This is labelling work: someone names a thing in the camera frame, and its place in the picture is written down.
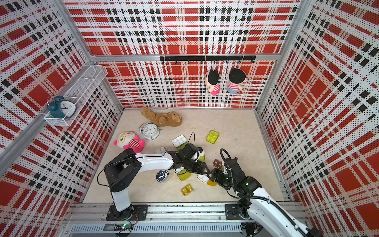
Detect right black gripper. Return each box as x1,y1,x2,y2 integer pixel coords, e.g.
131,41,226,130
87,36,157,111
207,168,236,191

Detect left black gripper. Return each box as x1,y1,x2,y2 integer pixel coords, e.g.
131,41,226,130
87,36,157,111
183,158,210,175

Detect yellow pillbox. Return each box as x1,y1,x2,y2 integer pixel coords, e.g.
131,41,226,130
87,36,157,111
197,174,217,187

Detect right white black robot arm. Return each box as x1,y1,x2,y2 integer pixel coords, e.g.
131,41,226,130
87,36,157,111
212,158,322,237

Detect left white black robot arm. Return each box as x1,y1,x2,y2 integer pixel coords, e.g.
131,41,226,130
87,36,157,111
100,143,210,221

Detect small brown pill case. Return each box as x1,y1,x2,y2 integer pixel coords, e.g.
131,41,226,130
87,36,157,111
212,159,223,169

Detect round dark blue tin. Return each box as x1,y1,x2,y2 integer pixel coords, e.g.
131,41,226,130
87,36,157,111
156,170,170,183

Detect brown plush bear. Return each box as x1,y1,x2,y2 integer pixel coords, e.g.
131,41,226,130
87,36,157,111
141,106,183,127

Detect silver alarm clock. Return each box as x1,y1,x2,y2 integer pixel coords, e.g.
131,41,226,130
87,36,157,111
139,122,160,140

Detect pink white plush toy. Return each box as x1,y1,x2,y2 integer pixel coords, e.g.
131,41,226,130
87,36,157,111
114,131,145,153

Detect doll with pink striped shirt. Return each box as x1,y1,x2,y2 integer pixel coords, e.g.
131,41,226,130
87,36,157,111
205,70,220,96

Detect green circuit board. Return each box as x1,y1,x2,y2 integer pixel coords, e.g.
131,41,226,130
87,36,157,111
103,223,133,232

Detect doll with black hat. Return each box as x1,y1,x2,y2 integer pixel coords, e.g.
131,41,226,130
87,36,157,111
227,68,246,94

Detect teal alarm clock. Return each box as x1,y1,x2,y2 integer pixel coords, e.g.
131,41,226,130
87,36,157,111
47,96,77,119

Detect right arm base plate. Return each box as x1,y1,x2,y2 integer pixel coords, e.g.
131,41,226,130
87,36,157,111
225,203,252,220

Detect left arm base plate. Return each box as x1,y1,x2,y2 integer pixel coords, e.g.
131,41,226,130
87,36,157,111
106,203,148,221

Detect black hook rail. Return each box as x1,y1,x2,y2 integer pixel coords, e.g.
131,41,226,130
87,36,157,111
159,55,257,64

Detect aluminium rail front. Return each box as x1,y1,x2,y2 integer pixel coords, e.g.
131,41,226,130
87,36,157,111
63,202,309,224

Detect white wire shelf basket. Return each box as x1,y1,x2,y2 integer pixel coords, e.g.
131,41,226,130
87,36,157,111
44,65,107,126

